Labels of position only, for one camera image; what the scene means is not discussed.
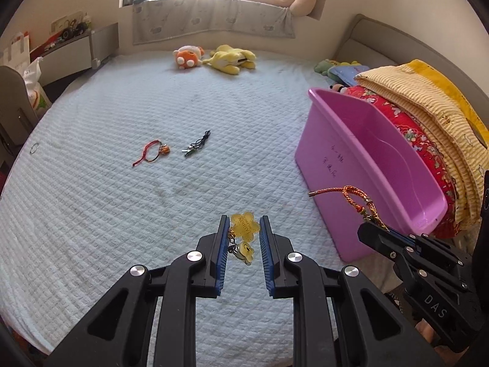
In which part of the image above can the orange braided cord charm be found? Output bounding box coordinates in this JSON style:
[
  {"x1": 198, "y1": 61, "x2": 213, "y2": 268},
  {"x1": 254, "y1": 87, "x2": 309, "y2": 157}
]
[{"x1": 307, "y1": 186, "x2": 389, "y2": 231}]

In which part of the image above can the red floral quilt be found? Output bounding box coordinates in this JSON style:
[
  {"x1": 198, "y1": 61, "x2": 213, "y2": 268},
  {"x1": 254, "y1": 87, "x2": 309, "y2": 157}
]
[{"x1": 341, "y1": 85, "x2": 460, "y2": 239}]

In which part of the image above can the purple plastic tub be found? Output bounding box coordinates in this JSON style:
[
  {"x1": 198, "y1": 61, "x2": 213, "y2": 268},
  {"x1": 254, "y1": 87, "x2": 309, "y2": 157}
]
[{"x1": 294, "y1": 87, "x2": 449, "y2": 264}]

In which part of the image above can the yellow striped folded blanket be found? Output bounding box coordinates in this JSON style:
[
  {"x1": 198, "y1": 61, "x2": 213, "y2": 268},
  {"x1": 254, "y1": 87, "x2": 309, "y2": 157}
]
[{"x1": 355, "y1": 59, "x2": 488, "y2": 229}]

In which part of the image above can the green plush toy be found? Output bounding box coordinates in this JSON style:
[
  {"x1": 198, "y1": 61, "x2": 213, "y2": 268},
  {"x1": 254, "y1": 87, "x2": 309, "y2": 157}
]
[{"x1": 314, "y1": 59, "x2": 361, "y2": 82}]

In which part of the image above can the grey bed headboard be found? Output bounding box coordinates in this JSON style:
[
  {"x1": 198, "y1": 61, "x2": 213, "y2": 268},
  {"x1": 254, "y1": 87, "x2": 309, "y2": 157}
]
[{"x1": 331, "y1": 13, "x2": 456, "y2": 85}]

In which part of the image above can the yellow plush toy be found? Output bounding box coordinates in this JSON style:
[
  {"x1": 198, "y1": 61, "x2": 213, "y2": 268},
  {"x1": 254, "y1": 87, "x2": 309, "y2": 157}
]
[{"x1": 202, "y1": 45, "x2": 256, "y2": 76}]

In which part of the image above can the white plastic bag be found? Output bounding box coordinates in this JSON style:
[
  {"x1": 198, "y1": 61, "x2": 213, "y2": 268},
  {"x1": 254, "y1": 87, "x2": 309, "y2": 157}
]
[{"x1": 22, "y1": 57, "x2": 52, "y2": 118}]

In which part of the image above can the orange plush toy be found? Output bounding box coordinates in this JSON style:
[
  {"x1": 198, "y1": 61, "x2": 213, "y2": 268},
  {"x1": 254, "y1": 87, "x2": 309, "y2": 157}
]
[{"x1": 173, "y1": 46, "x2": 205, "y2": 70}]

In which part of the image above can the grey bedside cabinet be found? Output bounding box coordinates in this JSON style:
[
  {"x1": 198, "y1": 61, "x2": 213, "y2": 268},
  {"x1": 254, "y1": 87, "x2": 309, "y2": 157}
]
[{"x1": 30, "y1": 19, "x2": 119, "y2": 86}]

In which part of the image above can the white paper bag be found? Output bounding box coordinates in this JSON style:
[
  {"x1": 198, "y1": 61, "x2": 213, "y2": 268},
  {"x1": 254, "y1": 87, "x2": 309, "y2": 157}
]
[{"x1": 0, "y1": 32, "x2": 31, "y2": 74}]

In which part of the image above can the grey window seat cloth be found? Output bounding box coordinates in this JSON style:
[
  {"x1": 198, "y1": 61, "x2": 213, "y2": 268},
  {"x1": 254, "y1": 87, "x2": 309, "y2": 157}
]
[{"x1": 133, "y1": 0, "x2": 295, "y2": 45}]

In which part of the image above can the red string bracelet gold charm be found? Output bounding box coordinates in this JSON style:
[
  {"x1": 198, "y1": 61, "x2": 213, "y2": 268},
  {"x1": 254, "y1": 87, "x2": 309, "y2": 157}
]
[{"x1": 132, "y1": 139, "x2": 171, "y2": 167}]

